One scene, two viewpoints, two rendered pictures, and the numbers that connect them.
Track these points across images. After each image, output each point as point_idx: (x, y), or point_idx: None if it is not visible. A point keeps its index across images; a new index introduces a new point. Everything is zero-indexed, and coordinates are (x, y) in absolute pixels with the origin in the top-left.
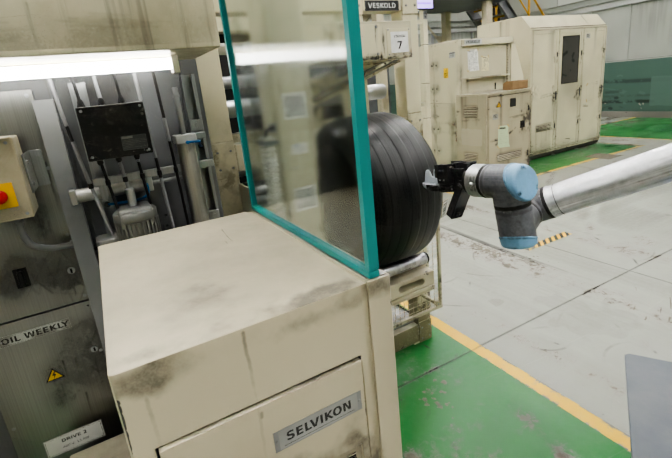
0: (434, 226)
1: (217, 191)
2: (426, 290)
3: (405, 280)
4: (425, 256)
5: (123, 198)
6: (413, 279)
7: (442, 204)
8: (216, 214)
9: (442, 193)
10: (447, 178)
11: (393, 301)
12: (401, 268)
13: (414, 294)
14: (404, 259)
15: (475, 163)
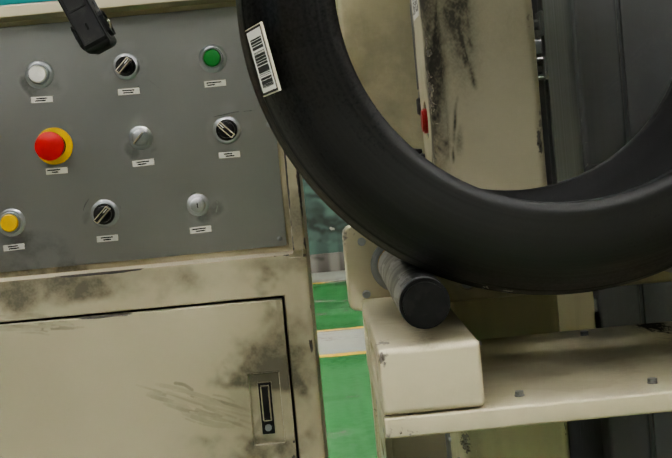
0: (267, 121)
1: None
2: (382, 420)
3: (372, 327)
4: (401, 287)
5: None
6: (372, 339)
7: (248, 39)
8: (538, 24)
9: None
10: None
11: (373, 378)
12: (389, 284)
13: (378, 403)
14: (411, 266)
15: None
